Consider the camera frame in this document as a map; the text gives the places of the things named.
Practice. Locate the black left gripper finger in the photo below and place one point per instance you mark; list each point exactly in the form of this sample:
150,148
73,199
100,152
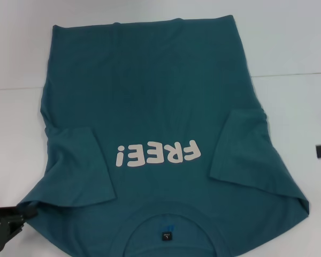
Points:
29,212

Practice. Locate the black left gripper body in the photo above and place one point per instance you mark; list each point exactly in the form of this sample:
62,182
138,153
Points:
2,227

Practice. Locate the teal blue FREE t-shirt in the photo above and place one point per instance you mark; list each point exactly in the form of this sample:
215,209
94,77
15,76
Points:
155,101

